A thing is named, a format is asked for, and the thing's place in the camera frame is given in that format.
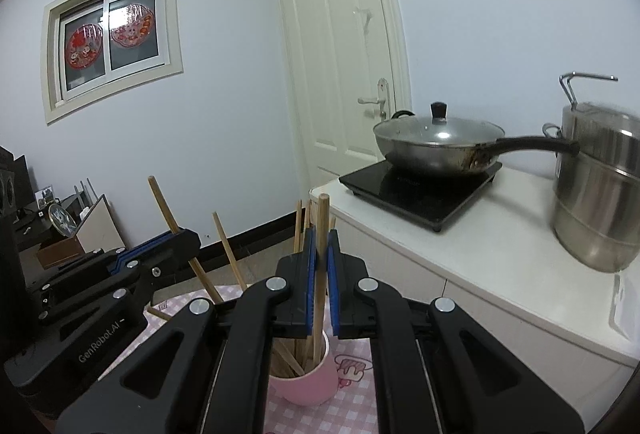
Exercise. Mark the round wooden chopstick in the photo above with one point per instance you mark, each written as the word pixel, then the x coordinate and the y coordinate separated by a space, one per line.
pixel 162 204
pixel 160 314
pixel 324 214

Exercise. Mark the white framed window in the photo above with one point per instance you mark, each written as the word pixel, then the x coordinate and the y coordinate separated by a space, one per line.
pixel 112 39

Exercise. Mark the pink cup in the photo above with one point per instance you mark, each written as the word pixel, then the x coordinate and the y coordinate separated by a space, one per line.
pixel 310 384

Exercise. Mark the white door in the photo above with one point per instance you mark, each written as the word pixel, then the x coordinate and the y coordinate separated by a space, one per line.
pixel 345 64

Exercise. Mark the bunch of wooden chopsticks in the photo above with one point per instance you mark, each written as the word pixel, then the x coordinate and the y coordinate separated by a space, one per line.
pixel 300 224

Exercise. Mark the white leaning board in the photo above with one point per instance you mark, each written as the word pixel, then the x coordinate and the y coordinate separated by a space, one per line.
pixel 100 224

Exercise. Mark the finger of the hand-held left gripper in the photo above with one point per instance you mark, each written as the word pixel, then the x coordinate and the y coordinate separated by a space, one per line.
pixel 150 251
pixel 145 286

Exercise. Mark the small picture frame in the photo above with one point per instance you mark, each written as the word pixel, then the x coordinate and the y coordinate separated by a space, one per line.
pixel 46 195

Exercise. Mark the red paper window decoration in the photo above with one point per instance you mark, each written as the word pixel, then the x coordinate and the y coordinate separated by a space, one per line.
pixel 131 25
pixel 83 47

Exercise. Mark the stainless steel stock pot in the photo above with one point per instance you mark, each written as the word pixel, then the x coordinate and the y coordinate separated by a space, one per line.
pixel 595 194

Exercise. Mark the brown wooden box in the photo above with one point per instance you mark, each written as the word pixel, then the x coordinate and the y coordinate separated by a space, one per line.
pixel 60 254

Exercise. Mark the black induction cooktop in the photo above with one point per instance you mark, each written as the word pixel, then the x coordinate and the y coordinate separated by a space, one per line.
pixel 415 194

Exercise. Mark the white cabinet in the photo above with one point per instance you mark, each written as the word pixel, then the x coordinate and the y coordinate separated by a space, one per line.
pixel 500 264

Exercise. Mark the pink checkered printed tablecloth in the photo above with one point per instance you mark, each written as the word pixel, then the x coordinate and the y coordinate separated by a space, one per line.
pixel 350 394

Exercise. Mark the decorative plate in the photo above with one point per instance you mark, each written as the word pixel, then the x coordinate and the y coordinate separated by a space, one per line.
pixel 61 219

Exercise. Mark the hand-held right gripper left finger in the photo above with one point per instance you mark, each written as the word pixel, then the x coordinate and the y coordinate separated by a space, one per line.
pixel 311 284

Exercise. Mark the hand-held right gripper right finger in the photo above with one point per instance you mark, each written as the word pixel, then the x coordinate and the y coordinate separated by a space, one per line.
pixel 332 294

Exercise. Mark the clear door hook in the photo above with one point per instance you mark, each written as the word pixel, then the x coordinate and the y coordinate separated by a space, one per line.
pixel 367 17

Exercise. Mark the glass wok lid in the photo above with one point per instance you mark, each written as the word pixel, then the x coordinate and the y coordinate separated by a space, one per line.
pixel 440 127

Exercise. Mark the black speaker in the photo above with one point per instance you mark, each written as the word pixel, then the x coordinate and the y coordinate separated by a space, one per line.
pixel 12 186

